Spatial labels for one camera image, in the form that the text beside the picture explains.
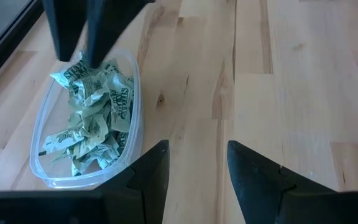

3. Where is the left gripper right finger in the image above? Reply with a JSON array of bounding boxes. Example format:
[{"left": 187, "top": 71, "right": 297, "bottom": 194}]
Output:
[{"left": 227, "top": 139, "right": 336, "bottom": 224}]

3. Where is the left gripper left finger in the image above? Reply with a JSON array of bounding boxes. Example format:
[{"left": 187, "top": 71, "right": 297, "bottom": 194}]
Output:
[{"left": 96, "top": 139, "right": 170, "bottom": 224}]

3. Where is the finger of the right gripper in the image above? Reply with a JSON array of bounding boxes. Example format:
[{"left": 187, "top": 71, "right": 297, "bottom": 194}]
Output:
[
  {"left": 84, "top": 0, "right": 155, "bottom": 69},
  {"left": 42, "top": 0, "right": 89, "bottom": 62}
]

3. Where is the wrapper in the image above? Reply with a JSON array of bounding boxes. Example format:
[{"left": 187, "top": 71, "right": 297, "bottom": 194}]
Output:
[
  {"left": 38, "top": 126, "right": 85, "bottom": 156},
  {"left": 70, "top": 144, "right": 121, "bottom": 177}
]

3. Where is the clear plastic container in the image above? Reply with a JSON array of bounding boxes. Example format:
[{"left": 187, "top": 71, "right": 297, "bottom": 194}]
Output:
[{"left": 29, "top": 49, "right": 144, "bottom": 190}]

